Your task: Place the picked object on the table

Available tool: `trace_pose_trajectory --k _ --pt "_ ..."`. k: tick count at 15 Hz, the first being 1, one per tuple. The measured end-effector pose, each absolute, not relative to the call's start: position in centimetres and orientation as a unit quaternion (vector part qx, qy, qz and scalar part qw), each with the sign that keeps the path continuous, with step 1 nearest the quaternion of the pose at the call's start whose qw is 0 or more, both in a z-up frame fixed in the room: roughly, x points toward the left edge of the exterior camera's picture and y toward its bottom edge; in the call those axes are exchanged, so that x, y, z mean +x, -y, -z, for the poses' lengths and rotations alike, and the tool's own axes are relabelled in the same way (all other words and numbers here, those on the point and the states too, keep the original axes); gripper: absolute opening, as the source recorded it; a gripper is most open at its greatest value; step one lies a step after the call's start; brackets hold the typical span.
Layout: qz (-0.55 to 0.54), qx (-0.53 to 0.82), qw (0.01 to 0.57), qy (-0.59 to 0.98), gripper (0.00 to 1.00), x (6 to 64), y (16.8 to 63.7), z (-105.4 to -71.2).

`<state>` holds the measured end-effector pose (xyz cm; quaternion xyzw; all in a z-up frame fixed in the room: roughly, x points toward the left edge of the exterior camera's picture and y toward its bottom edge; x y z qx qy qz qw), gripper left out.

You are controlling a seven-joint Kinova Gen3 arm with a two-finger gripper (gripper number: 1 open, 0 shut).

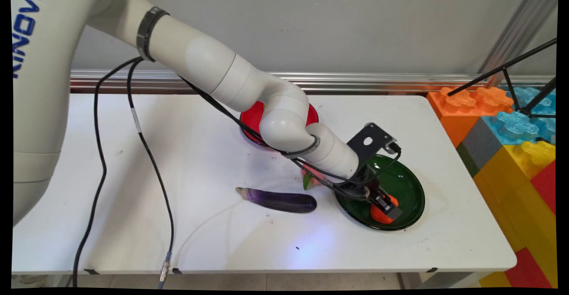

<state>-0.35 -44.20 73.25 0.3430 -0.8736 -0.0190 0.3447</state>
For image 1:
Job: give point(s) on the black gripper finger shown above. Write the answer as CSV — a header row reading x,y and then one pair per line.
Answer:
x,y
391,213
387,197

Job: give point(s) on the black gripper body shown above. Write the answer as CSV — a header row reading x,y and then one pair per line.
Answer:
x,y
366,177

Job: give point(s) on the orange toy tangerine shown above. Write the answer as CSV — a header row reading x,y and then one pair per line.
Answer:
x,y
378,215

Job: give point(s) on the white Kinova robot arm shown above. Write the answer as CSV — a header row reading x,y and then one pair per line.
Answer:
x,y
231,77

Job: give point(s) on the green plate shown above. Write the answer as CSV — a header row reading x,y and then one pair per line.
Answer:
x,y
409,188

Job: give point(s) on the pink toy peach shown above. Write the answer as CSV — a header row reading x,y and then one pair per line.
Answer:
x,y
307,181

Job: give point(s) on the grey table leg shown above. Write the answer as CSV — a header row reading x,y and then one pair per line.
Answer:
x,y
438,280

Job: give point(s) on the purple toy eggplant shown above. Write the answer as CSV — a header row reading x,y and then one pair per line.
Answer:
x,y
280,200

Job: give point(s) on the orange giant building block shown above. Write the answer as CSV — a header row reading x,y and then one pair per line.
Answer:
x,y
458,115

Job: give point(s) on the grey giant building block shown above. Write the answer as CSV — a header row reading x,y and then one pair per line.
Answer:
x,y
482,144

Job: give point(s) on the yellow giant building block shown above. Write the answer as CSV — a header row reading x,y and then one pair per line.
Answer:
x,y
511,197

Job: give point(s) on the red plate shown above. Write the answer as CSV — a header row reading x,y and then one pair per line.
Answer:
x,y
251,124

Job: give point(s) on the blue giant building block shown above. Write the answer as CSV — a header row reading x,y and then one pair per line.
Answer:
x,y
515,128

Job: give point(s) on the black tripod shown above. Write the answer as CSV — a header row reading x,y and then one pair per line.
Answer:
x,y
511,66

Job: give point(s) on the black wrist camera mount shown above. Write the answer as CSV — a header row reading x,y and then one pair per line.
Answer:
x,y
375,137

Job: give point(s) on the aluminium wall rail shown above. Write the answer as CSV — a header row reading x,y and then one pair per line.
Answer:
x,y
355,81

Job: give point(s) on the slanted aluminium post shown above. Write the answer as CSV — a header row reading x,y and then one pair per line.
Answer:
x,y
518,33

